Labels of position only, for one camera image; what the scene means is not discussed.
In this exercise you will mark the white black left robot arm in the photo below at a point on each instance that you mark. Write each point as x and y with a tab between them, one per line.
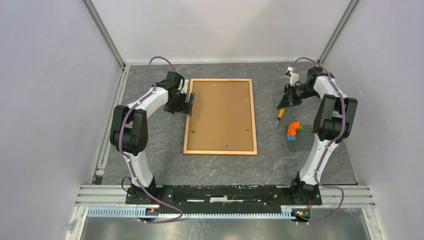
129	127

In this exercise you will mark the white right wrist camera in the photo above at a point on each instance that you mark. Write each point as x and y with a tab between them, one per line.
293	77

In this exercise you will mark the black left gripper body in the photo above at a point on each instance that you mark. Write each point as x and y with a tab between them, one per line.
177	105

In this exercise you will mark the wooden picture frame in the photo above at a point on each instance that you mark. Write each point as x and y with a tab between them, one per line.
223	118

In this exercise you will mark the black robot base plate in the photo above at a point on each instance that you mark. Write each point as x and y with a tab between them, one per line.
222	199

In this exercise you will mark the green toy brick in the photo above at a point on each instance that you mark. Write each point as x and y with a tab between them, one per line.
299	128

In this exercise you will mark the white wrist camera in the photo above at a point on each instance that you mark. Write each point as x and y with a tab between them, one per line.
184	86
293	77

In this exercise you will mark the orange handled screwdriver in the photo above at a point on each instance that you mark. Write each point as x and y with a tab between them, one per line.
279	116

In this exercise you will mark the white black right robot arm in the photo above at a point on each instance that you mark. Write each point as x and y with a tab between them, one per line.
333	122

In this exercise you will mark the blue toy brick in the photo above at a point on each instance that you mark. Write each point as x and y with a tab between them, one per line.
291	138

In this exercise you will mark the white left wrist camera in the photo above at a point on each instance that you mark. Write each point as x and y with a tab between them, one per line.
184	86

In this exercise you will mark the aluminium rail frame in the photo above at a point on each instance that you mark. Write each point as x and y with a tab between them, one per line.
109	200

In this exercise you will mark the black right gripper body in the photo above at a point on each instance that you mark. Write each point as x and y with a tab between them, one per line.
296	94

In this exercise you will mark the orange curved brick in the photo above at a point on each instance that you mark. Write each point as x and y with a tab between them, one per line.
291	128

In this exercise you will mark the grey studded baseplate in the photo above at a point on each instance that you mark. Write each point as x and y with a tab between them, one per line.
304	140

